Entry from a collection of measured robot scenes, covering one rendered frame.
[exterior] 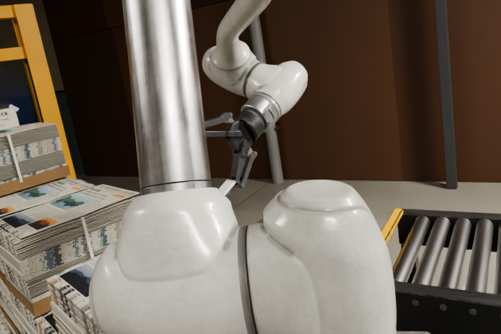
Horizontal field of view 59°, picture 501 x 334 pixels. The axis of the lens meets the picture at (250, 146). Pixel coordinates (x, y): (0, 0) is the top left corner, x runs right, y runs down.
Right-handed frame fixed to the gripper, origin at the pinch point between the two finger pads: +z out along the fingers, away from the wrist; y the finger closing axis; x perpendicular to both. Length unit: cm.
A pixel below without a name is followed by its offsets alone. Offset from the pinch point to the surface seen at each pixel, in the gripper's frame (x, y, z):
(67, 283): 7.0, -2.4, 34.0
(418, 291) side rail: -29, 53, -17
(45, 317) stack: 44, 19, 43
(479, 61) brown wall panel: 73, 164, -294
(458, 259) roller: -29, 63, -36
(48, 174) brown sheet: 106, 7, 8
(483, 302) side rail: -43, 55, -20
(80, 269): 11.2, -0.4, 30.3
